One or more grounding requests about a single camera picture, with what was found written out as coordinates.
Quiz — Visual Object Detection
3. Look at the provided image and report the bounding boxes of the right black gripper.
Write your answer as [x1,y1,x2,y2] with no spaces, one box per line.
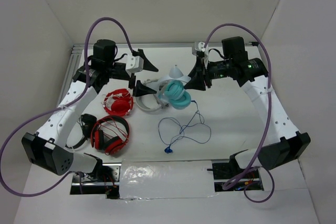
[184,56,233,91]

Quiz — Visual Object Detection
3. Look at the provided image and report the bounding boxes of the teal cat-ear headphones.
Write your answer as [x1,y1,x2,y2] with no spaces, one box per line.
[154,65,192,110]

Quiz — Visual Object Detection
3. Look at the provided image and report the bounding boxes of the blue headphone cable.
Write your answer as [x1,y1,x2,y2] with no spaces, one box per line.
[157,99,212,154]

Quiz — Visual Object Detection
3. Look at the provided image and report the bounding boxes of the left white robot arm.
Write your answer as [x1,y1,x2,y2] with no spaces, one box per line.
[22,39,158,182]

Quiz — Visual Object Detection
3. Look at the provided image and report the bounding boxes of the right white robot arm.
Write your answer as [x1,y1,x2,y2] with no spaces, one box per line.
[184,37,311,190]

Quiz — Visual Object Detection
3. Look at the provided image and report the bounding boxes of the grey white headphones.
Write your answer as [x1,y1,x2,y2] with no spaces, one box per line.
[135,79,169,113]

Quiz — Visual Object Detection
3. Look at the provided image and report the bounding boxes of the small red headphones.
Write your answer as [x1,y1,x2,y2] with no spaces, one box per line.
[102,89,134,117]

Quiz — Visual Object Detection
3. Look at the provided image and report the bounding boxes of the red black headphones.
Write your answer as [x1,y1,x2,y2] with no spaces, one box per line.
[90,115,130,155]

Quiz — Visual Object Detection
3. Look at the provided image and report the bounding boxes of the white foil cover sheet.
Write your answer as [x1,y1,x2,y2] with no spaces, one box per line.
[119,161,215,199]

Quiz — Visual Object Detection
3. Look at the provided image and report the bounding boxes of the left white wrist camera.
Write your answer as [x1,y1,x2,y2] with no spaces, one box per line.
[125,55,144,75]

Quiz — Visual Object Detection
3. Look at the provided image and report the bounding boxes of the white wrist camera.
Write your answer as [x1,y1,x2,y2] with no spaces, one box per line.
[125,55,144,75]
[192,41,209,67]

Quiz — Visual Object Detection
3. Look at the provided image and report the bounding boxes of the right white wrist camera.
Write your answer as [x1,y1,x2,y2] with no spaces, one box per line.
[192,41,209,67]

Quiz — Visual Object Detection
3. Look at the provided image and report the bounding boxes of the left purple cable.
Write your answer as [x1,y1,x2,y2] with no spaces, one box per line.
[0,17,136,200]

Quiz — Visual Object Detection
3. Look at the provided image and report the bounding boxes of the purple cable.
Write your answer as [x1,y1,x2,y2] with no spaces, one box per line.
[0,17,136,200]
[203,23,276,204]

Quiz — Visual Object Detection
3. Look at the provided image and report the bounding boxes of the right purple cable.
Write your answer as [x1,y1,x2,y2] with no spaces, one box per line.
[203,23,276,204]

